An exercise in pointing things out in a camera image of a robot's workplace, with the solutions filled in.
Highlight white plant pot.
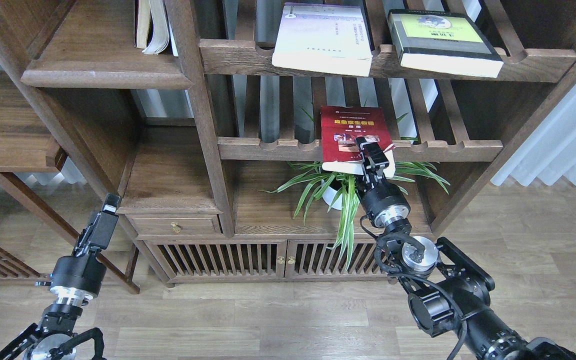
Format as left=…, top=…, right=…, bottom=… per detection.
left=322, top=177, right=359, bottom=217

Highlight wooden side table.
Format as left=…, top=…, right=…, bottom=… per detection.
left=0, top=70, right=141, bottom=294

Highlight yellow-green black book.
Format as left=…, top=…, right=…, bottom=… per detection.
left=388, top=9, right=504, bottom=78

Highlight red paperback book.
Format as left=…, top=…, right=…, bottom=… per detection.
left=320, top=105, right=396, bottom=178

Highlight brass drawer knob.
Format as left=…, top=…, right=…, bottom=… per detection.
left=170, top=222, right=182, bottom=234

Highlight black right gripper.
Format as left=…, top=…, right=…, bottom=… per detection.
left=355, top=136, right=412, bottom=228

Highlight dark wooden bookshelf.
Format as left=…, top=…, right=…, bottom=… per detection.
left=0, top=0, right=576, bottom=285

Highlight white lavender book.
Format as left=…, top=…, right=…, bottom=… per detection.
left=271, top=2, right=372, bottom=76

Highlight green spider plant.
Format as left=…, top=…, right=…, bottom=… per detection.
left=275, top=158, right=449, bottom=265

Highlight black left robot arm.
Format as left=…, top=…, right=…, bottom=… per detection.
left=0, top=193, right=121, bottom=360

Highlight beige upright books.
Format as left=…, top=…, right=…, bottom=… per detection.
left=134, top=0, right=179, bottom=57

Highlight brass cabinet door knobs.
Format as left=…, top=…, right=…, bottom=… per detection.
left=276, top=256, right=297, bottom=265

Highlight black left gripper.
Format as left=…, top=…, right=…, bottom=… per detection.
left=35, top=194, right=121, bottom=301

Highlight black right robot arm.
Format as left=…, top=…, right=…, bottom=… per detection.
left=356, top=137, right=576, bottom=360

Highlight white curtain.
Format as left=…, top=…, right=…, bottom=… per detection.
left=491, top=84, right=576, bottom=186

